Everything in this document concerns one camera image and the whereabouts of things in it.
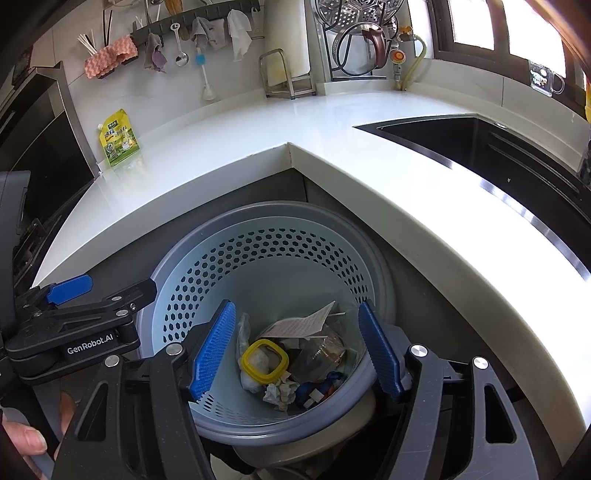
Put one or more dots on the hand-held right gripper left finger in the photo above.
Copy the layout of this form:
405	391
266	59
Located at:
212	355

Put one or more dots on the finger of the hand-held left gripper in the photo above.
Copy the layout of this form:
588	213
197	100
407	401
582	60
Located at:
69	288
129	295

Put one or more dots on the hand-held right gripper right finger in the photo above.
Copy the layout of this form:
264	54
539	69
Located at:
381	355

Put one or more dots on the clear plastic wrap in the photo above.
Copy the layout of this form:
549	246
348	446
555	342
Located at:
244	334

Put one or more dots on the yellow rimmed lid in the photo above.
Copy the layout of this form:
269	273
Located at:
251	364

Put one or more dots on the clear plastic cup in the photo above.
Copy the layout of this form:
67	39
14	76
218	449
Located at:
323	350

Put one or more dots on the white paper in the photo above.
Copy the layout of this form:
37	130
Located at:
280	394

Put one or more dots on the white paper card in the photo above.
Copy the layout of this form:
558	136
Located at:
300	323

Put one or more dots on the grey perforated waste basket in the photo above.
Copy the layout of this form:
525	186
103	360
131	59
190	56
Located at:
277	258

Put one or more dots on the person's left hand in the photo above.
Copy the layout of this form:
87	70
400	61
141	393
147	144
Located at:
23	441

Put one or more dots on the black gas stove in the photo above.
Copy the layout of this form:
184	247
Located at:
39	249

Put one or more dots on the yellow green spout pouch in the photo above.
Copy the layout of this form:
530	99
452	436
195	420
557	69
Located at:
119	141

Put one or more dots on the white blue bottle brush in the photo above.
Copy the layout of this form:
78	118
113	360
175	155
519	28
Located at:
207	90

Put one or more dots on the black kitchen sink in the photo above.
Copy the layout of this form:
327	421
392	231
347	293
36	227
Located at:
498	161

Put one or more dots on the pink wavy sponge cloth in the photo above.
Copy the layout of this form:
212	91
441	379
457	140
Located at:
111	57

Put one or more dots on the grey purple hanging cloth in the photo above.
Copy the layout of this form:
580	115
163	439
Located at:
156	55

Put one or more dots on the steel spoon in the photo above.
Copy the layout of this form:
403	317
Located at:
181	57

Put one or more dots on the white chopsticks bundle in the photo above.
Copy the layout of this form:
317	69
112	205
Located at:
87	44

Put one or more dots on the steel cutting board rack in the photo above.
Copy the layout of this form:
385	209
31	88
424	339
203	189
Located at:
286	87

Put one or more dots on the black chopsticks pair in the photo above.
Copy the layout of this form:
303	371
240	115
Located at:
108	27

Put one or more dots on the grey hanging rag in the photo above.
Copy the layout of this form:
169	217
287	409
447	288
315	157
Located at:
207	34

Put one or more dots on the white hanging cloth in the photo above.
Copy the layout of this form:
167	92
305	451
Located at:
240	34

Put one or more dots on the wooden spatula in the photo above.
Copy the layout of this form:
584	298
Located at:
174	5

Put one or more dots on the glass pot lid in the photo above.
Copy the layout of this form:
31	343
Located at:
353	55

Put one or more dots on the white cutting board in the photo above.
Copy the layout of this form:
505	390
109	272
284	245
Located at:
286	23

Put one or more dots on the clear cartoon print cup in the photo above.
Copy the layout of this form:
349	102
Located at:
542	78

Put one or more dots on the yellow bottle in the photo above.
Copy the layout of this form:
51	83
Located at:
588	104

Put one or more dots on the steel steamer plate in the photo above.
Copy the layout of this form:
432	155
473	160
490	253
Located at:
360	11

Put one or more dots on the brown framed window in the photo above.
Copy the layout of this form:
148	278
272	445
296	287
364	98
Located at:
480	23

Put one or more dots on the dark grey hook rail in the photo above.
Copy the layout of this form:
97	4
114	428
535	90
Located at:
217	11

